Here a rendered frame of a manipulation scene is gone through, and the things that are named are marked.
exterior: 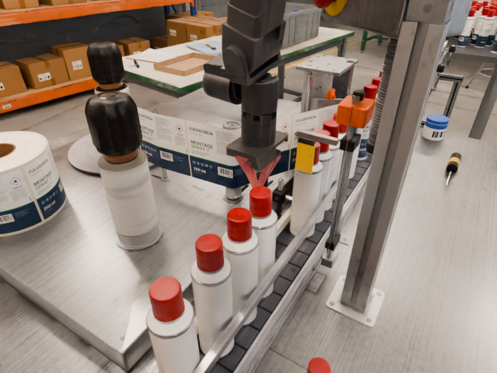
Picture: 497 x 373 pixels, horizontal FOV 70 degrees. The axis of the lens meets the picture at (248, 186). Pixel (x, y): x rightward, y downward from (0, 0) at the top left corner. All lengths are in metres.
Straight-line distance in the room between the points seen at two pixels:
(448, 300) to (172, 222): 0.56
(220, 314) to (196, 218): 0.35
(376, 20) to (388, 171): 0.19
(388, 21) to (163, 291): 0.39
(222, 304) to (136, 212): 0.29
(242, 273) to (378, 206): 0.22
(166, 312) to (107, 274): 0.34
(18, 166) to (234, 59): 0.50
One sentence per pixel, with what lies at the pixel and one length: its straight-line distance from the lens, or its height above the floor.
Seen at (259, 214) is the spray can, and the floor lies 1.06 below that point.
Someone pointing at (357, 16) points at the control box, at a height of 1.30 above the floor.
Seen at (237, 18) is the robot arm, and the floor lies 1.30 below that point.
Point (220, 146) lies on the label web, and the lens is 0.77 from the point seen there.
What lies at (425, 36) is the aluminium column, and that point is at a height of 1.29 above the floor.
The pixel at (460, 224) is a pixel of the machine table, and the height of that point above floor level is 0.83.
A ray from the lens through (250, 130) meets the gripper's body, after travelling 0.56.
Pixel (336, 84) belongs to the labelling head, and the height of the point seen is 1.08.
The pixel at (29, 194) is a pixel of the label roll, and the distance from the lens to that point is 0.85.
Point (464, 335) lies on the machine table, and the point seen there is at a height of 0.83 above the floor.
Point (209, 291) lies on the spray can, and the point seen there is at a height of 1.03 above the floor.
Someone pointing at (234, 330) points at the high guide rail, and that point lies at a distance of 0.50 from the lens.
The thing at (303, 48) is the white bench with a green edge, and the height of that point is 0.80.
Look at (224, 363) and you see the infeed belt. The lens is 0.57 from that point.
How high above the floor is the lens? 1.37
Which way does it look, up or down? 34 degrees down
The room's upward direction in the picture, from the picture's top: straight up
